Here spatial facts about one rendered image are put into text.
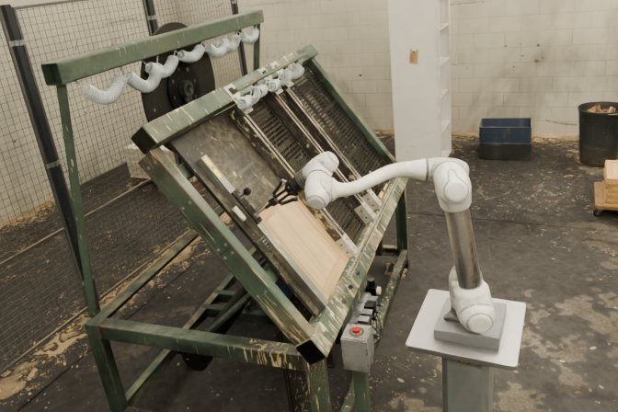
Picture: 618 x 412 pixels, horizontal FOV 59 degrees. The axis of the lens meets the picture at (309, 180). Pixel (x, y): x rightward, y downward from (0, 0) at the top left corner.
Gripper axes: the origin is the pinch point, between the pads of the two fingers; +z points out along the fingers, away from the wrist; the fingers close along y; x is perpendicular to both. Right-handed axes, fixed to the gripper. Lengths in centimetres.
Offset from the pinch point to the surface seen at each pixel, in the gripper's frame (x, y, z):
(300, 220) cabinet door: 31.6, 20.0, 14.0
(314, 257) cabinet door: 19.9, 38.8, 14.0
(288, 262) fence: -4.1, 27.9, 11.9
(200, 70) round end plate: 95, -88, 41
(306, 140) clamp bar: 90, -10, 10
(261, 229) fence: -3.7, 7.0, 11.7
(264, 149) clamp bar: 45, -22, 11
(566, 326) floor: 127, 202, -36
